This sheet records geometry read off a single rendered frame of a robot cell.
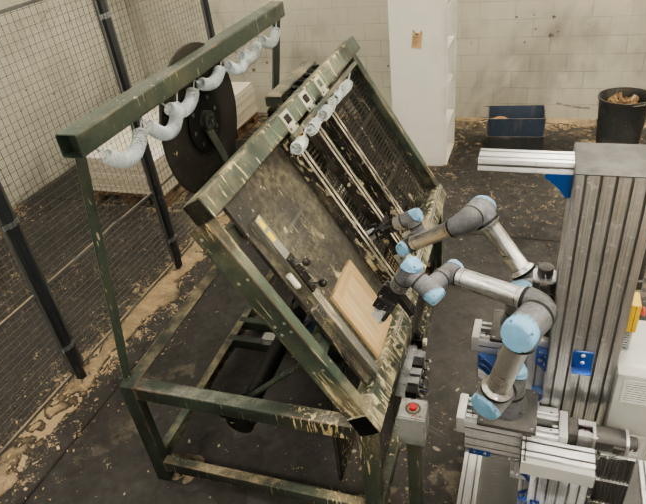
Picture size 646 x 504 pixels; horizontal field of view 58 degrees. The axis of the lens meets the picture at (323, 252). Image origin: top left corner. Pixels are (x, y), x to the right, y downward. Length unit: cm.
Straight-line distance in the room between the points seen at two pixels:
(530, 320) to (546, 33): 583
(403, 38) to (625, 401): 450
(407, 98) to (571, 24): 213
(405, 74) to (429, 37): 44
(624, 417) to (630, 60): 555
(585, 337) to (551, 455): 48
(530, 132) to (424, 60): 144
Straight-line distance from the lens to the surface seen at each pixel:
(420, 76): 633
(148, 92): 277
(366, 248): 310
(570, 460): 254
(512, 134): 682
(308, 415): 286
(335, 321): 268
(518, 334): 198
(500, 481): 335
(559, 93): 776
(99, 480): 401
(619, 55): 765
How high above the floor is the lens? 294
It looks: 34 degrees down
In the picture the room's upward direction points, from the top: 7 degrees counter-clockwise
